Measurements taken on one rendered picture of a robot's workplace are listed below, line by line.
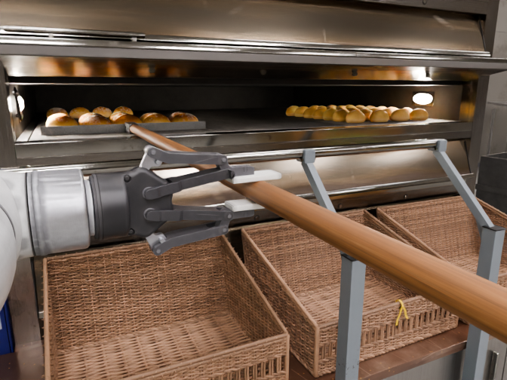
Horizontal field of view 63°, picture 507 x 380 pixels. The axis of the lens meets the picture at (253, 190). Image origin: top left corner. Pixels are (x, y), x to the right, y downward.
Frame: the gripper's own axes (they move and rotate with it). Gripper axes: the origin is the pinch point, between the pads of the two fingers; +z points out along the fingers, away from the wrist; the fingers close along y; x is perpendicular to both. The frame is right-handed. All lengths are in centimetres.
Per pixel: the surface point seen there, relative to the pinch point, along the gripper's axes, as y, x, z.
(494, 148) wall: 85, -420, 673
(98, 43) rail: -24, -66, -11
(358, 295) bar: 33, -20, 37
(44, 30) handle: -27, -71, -23
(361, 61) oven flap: -22, -65, 71
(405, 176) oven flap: 22, -77, 108
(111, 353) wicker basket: 61, -63, -14
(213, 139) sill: 3, -80, 24
